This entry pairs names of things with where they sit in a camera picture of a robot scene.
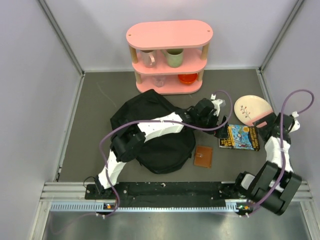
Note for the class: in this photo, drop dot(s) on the orange bowl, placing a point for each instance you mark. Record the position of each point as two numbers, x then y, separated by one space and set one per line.
187 79

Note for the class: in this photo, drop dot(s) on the black student backpack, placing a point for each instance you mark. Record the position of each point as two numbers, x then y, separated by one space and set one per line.
164 154

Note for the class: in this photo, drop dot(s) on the clear drinking glass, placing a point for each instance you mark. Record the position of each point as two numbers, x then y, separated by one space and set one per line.
159 81

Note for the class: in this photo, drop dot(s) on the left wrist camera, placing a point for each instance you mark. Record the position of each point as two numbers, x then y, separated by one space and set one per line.
217 103

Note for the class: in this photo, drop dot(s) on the pink three-tier shelf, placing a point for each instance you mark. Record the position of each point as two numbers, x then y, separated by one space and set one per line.
193 36

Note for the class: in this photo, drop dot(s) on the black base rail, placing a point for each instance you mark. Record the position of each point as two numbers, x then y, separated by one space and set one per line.
175 194

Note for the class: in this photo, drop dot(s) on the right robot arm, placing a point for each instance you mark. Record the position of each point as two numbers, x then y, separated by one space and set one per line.
275 185

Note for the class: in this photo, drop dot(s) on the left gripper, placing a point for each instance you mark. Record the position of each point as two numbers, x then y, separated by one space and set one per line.
222 133

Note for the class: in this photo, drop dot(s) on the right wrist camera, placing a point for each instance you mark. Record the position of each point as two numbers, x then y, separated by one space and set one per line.
295 124

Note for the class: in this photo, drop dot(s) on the brown leather wallet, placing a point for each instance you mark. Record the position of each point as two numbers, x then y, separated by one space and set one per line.
203 156

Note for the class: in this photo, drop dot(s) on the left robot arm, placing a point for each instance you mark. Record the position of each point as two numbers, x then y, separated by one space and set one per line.
128 140

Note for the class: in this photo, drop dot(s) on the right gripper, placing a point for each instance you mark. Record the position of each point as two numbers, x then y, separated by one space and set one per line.
269 119

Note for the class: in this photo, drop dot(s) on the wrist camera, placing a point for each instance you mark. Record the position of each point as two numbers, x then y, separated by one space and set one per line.
217 103
295 124

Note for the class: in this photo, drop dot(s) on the pink mug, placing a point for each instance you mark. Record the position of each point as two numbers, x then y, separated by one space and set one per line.
148 58

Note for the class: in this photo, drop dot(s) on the black yellow treehouse book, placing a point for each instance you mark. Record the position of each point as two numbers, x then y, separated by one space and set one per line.
240 137

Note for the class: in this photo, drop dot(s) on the cream and pink plate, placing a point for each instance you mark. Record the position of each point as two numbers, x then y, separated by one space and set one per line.
251 108

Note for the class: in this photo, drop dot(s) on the green mug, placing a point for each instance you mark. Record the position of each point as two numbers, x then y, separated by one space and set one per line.
174 57

